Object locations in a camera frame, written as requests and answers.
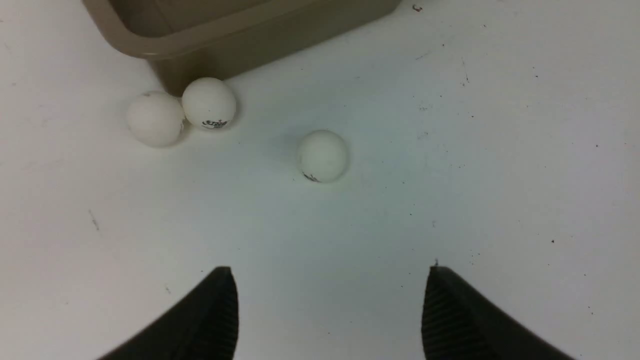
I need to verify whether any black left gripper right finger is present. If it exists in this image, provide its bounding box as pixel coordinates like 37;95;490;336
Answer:
421;265;569;360

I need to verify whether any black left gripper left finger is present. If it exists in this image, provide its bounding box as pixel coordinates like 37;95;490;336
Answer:
102;266;240;360

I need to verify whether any white ball table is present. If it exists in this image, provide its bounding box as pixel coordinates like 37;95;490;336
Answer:
296;130;349;183

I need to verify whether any white ball plain left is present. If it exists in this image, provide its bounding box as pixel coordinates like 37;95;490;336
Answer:
125;91;186;148

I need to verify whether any white ball with logo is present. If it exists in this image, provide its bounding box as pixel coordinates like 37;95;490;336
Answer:
182;77;238;131

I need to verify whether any tan plastic bin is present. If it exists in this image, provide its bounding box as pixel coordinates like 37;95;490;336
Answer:
83;0;399;96

